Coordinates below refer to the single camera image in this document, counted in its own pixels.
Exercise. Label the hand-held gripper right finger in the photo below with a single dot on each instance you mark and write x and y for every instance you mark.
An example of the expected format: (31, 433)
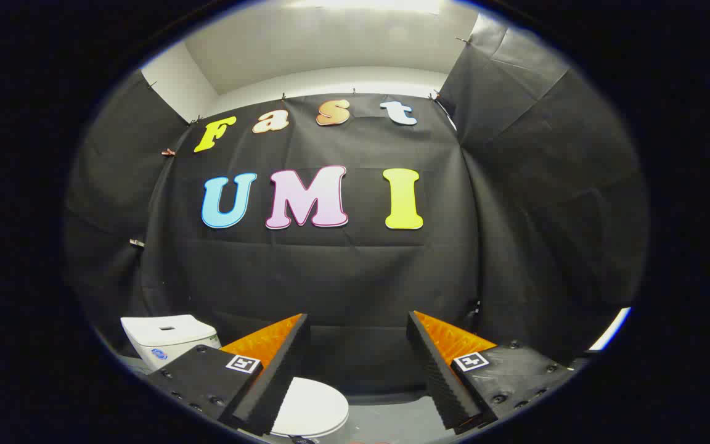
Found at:
(438, 376)

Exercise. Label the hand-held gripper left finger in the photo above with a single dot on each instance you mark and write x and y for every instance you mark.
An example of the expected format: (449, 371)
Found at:
(281, 376)

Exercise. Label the white toilet lid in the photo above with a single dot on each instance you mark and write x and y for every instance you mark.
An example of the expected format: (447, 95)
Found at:
(317, 407)

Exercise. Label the black backdrop cloth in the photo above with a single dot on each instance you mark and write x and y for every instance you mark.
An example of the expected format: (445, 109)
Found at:
(330, 277)

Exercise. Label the white toilet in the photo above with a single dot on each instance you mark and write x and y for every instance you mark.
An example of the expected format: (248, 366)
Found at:
(167, 339)

